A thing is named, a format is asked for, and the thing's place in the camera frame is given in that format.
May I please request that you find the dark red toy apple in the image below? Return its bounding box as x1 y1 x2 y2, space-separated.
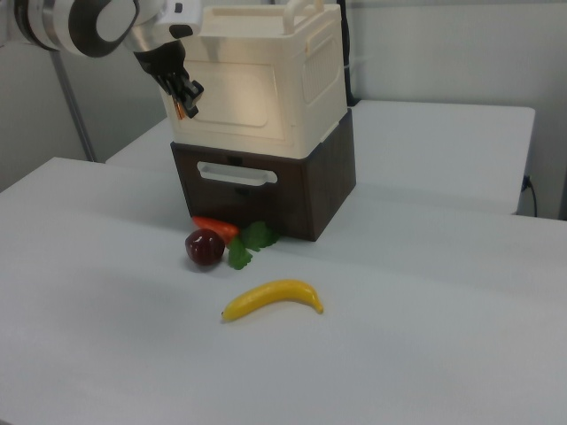
184 228 226 267

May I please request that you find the dark brown drawer unit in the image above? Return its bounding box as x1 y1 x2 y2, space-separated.
170 107 358 243

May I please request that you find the yellow toy banana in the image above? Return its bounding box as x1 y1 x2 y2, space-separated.
220 278 325 323

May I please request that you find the white drawer pull handle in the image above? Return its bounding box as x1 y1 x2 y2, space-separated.
197 160 279 188

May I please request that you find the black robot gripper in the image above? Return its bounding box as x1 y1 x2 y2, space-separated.
132 40 206 121

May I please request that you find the black power cable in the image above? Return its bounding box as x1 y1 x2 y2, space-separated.
524 174 540 219

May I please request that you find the orange toy carrot with leaves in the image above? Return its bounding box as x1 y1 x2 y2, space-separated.
191 215 282 271

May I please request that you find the cream cabinet carry handle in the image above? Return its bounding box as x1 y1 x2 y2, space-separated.
283 0 325 35

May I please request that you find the cream plastic cabinet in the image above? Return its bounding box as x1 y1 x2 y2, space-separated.
159 0 347 160

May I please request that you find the cream cabinet door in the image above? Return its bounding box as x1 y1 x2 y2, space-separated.
159 35 297 151

